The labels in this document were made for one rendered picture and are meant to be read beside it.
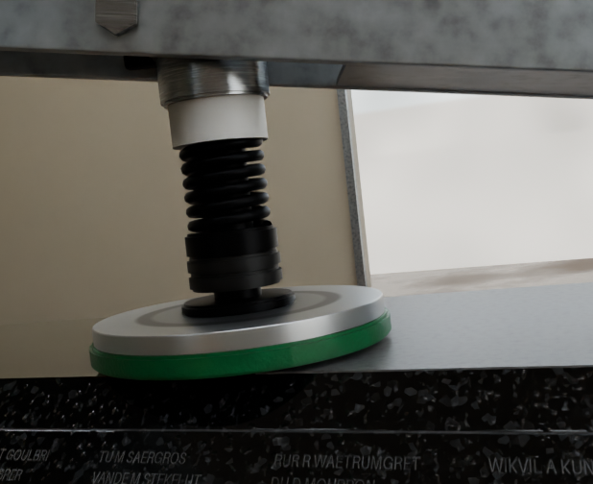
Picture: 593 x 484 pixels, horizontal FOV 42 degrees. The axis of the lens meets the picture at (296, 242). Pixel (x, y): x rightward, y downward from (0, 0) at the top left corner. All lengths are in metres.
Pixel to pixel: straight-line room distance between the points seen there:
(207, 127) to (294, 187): 5.20
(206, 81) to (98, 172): 5.94
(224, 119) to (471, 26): 0.18
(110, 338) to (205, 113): 0.16
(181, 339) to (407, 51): 0.23
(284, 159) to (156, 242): 1.26
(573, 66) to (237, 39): 0.22
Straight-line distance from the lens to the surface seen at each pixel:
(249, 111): 0.55
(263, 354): 0.47
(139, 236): 6.30
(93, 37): 0.53
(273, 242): 0.56
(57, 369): 0.61
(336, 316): 0.49
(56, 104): 6.71
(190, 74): 0.54
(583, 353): 0.48
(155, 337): 0.49
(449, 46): 0.53
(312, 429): 0.46
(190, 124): 0.54
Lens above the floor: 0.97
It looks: 3 degrees down
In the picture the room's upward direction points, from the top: 6 degrees counter-clockwise
